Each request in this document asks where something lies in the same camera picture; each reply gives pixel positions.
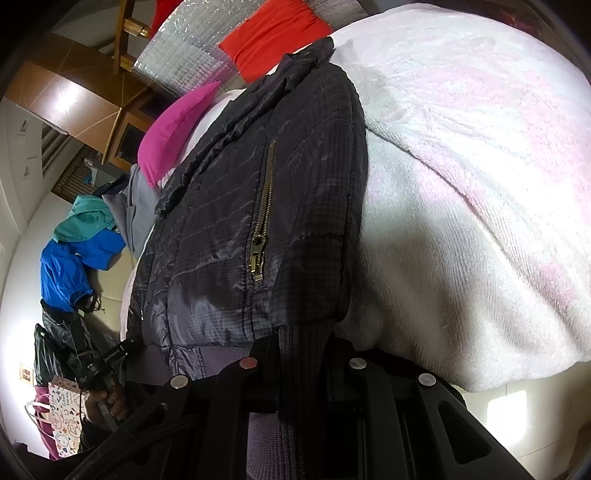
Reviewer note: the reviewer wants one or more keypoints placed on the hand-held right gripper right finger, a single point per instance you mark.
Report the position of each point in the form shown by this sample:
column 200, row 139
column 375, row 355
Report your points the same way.
column 360, row 383

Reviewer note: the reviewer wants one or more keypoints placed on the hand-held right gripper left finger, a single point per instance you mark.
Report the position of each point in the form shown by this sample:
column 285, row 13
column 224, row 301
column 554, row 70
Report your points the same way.
column 240, row 392

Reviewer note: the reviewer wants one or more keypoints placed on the black quilted jacket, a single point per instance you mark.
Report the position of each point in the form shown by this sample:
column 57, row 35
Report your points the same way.
column 221, row 207

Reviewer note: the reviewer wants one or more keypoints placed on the person's left hand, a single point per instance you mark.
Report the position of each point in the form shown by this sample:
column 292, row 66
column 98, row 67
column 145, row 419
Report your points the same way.
column 113, row 401

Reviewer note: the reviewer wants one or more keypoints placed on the black plastic bag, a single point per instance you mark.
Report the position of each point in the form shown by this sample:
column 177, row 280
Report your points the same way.
column 55, row 350

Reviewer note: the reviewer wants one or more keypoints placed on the patterned gift bag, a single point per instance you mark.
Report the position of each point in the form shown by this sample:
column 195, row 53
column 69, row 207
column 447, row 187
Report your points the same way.
column 67, row 415

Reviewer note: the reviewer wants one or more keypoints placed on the magenta cloth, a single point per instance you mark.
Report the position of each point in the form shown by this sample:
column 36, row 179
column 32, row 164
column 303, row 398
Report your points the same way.
column 42, row 399

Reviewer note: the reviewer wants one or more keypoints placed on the blue jacket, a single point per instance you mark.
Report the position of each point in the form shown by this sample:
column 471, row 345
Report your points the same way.
column 64, row 272

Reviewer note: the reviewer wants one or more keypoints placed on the teal jacket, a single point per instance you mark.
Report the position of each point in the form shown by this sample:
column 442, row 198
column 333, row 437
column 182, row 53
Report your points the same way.
column 83, row 221

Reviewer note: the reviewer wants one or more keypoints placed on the grey coat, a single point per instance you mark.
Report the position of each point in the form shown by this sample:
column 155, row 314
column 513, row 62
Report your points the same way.
column 138, row 207

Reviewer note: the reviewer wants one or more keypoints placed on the air vent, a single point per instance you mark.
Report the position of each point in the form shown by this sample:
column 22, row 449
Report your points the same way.
column 51, row 147

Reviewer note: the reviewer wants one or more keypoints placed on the pink pillow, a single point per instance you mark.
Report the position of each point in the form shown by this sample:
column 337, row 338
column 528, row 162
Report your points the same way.
column 171, row 134

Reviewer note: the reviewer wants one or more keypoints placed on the white fleece blanket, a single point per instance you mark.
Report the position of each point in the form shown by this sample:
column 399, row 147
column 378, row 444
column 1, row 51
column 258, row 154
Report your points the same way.
column 461, row 161

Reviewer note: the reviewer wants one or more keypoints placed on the wooden column cabinet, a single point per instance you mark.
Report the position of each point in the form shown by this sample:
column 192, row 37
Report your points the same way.
column 69, row 97

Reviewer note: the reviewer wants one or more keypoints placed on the silver foil insulation mat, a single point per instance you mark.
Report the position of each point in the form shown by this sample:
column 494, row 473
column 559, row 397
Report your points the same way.
column 175, row 60

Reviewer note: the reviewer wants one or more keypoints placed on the wooden stair railing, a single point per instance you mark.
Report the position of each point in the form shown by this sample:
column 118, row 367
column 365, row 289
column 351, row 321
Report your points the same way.
column 124, row 27

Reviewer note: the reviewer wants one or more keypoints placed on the red pillow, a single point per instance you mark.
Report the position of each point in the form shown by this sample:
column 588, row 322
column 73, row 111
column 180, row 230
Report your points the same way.
column 268, row 37

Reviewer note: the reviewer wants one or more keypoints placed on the red velvet cloth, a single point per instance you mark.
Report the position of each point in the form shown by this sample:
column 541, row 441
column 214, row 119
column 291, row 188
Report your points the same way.
column 166, row 9

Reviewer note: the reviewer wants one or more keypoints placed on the small wall sticker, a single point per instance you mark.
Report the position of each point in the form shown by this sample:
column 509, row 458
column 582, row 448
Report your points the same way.
column 26, row 373

